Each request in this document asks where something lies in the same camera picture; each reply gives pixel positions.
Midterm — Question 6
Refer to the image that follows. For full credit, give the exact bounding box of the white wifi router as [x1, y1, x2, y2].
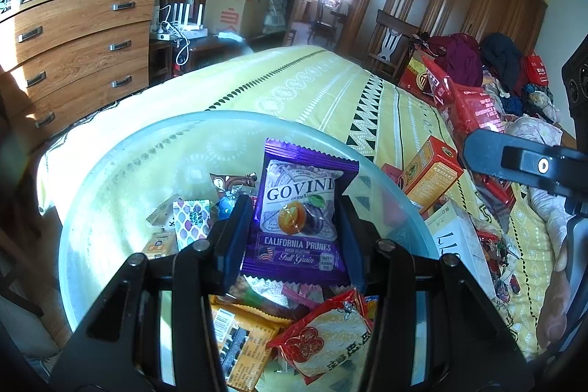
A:
[150, 3, 208, 42]

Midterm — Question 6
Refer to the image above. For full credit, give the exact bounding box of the purple Govini prunes packet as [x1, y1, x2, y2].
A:
[241, 138, 360, 287]

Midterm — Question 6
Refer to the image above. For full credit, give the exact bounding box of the person's right hand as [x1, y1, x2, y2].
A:
[536, 242, 571, 349]

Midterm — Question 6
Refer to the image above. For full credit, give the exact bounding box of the colourful scale pattern snack packet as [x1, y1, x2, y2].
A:
[172, 199, 211, 250]

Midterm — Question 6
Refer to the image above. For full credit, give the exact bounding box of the yellow patterned bed cover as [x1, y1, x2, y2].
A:
[36, 44, 564, 392]

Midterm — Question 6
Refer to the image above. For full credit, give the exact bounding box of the lower cardboard box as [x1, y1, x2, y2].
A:
[203, 0, 269, 38]

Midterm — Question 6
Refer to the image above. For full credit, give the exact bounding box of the large red snack bag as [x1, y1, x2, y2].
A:
[423, 57, 515, 211]

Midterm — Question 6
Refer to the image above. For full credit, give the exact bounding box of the white carton box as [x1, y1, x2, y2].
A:
[426, 200, 496, 301]

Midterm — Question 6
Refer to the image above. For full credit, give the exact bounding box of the wooden chest of drawers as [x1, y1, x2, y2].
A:
[1, 0, 154, 153]

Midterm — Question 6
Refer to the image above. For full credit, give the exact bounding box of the dark wooden chair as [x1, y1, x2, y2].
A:
[362, 10, 420, 83]

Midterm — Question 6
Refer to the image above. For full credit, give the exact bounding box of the orange red carton box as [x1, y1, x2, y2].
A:
[397, 135, 463, 214]

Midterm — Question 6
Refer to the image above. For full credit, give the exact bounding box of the orange biscuit packet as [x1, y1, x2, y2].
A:
[209, 295, 291, 391]

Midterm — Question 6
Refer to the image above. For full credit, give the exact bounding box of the maroon clothes pile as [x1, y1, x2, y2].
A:
[427, 33, 483, 87]

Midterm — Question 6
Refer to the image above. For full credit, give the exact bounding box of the translucent plastic bowl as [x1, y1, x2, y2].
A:
[58, 110, 442, 392]

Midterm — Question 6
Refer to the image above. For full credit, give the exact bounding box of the red white rice cracker packet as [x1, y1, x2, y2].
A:
[266, 288, 373, 384]

